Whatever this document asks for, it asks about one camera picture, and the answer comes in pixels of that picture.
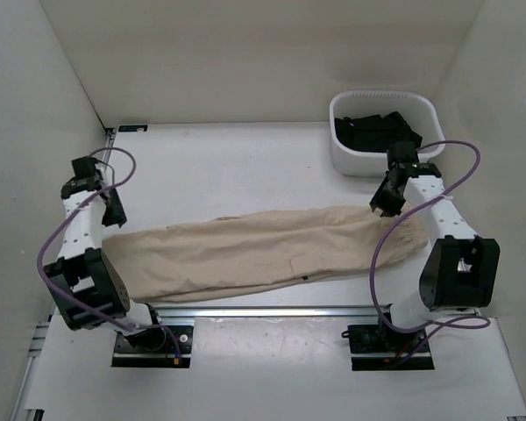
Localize beige trousers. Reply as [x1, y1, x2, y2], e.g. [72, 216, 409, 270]
[103, 205, 429, 303]

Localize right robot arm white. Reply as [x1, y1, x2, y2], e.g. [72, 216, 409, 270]
[369, 141, 501, 351]

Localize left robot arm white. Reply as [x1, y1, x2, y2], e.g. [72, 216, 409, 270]
[43, 156, 168, 352]

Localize black trousers in basket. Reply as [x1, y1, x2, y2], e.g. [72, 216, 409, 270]
[334, 111, 423, 153]

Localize white plastic basket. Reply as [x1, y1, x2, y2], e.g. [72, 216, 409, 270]
[329, 89, 444, 177]

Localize dark corner sticker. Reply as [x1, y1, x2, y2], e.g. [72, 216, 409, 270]
[117, 125, 148, 132]

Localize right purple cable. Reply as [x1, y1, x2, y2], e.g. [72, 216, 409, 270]
[369, 139, 492, 365]

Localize purple cable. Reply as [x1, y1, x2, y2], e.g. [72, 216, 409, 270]
[36, 146, 181, 368]
[369, 139, 492, 365]

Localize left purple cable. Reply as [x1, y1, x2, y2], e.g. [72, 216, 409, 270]
[36, 146, 181, 368]

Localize aluminium front rail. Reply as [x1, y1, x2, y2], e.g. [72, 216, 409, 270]
[25, 305, 426, 365]

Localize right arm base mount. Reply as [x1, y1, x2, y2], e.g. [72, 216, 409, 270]
[341, 325, 435, 372]

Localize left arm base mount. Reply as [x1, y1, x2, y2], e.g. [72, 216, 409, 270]
[111, 320, 195, 369]

